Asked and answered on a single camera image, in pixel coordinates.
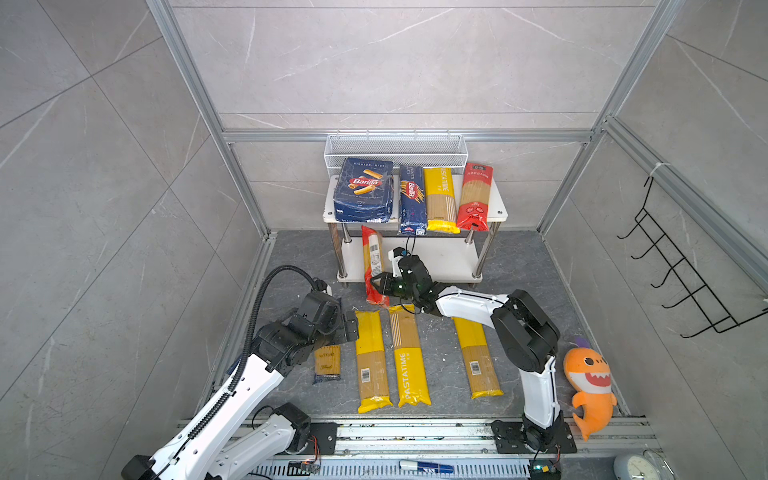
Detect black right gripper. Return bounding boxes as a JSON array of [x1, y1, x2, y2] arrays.
[[369, 272, 420, 302]]

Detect red label spaghetti bag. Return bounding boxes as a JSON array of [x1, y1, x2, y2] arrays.
[[362, 226, 389, 307]]

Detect blue Barilla spaghetti bag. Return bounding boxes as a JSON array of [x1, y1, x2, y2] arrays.
[[399, 165, 427, 236]]

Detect red spaghetti bag with window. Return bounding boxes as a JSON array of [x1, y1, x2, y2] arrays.
[[456, 163, 493, 231]]

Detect blue Barilla pasta box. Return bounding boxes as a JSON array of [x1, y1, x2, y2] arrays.
[[333, 157, 394, 223]]

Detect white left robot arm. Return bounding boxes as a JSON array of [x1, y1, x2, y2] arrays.
[[121, 265, 358, 480]]

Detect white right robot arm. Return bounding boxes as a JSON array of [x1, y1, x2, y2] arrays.
[[370, 247, 563, 452]]

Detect white two-tier shelf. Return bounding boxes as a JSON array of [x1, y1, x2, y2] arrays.
[[322, 175, 508, 284]]

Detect yellow Pastatime spaghetti bag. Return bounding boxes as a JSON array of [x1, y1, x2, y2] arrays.
[[388, 306, 432, 407]]

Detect blue white marker pen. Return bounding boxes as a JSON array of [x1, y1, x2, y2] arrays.
[[399, 460, 455, 474]]

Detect orange shark plush toy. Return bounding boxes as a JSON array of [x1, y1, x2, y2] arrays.
[[564, 347, 618, 441]]

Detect white alarm clock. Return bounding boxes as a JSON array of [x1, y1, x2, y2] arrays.
[[613, 451, 676, 480]]

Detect white wire mesh basket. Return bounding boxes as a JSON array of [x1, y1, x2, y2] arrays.
[[324, 133, 469, 176]]

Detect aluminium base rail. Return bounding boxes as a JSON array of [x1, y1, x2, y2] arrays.
[[170, 383, 661, 480]]

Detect black wire hook rack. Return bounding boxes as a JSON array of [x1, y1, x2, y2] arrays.
[[616, 176, 767, 339]]

